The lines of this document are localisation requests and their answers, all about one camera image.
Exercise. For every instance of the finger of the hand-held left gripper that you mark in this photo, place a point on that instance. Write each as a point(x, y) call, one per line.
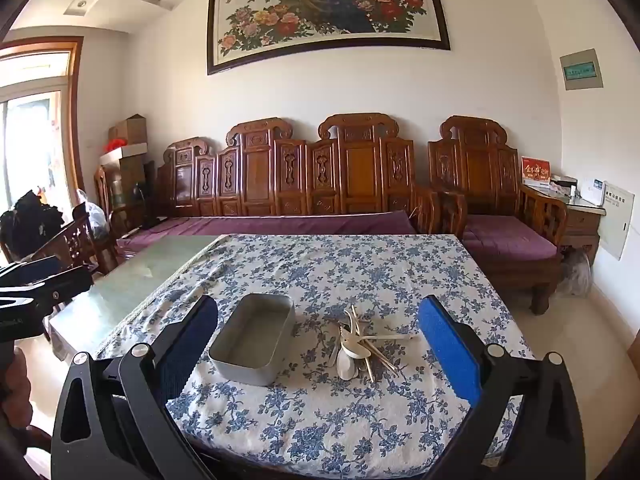
point(35, 266)
point(60, 285)

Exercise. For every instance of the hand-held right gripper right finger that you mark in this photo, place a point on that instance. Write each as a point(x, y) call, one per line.
point(447, 345)

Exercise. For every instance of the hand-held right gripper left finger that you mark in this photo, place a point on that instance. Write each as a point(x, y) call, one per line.
point(192, 340)

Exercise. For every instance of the white knife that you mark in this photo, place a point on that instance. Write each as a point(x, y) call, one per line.
point(395, 336)

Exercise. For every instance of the grey metal tray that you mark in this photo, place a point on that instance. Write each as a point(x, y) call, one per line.
point(250, 335)

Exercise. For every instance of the beige chopstick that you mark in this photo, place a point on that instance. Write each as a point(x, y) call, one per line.
point(369, 365)

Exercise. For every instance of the white spoon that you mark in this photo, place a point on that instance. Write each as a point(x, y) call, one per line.
point(357, 351)
point(352, 367)

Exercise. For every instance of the person's left hand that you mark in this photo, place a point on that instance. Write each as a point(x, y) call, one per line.
point(22, 385)

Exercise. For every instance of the black cloth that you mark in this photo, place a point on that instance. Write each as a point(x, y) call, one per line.
point(30, 225)

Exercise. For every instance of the carved wooden chair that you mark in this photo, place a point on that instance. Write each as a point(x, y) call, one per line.
point(75, 245)

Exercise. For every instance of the clear plastic bag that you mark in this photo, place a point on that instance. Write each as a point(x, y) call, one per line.
point(95, 215)

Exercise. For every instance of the purple armchair cushion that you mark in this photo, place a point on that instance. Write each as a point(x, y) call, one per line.
point(505, 237)

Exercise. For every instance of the blue floral tablecloth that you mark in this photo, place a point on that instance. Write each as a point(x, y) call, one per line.
point(350, 270)

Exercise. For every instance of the large cardboard box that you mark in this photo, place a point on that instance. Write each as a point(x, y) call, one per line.
point(135, 180)

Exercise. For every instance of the flat white box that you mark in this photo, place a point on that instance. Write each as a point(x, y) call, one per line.
point(122, 154)

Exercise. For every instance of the red decoration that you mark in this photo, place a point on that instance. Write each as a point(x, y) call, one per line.
point(115, 145)

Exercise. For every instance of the grey plastic bag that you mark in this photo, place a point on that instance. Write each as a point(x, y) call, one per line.
point(575, 272)

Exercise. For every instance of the open cardboard box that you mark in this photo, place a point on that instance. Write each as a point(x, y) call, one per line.
point(130, 130)

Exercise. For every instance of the wooden side table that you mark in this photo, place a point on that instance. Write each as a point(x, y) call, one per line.
point(580, 220)

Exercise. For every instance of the carved wooden sofa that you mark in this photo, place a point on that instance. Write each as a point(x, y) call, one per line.
point(260, 170)

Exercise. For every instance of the carved wooden armchair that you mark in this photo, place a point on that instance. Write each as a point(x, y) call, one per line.
point(470, 160)

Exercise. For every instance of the red gift box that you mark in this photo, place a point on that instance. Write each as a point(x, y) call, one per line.
point(535, 171)

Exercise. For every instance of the white panel board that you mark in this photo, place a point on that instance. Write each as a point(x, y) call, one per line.
point(617, 220)

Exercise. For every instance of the white desk calendar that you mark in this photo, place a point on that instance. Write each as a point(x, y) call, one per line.
point(597, 192)

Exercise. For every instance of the ceiling vent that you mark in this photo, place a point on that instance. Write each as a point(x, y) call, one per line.
point(79, 6)

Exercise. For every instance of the framed peacock flower painting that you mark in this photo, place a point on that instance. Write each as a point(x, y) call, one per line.
point(325, 5)

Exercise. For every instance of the wooden window frame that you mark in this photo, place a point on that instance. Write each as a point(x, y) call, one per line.
point(75, 110)

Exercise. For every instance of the grey wall panel box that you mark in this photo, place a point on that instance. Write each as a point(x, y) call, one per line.
point(580, 70)

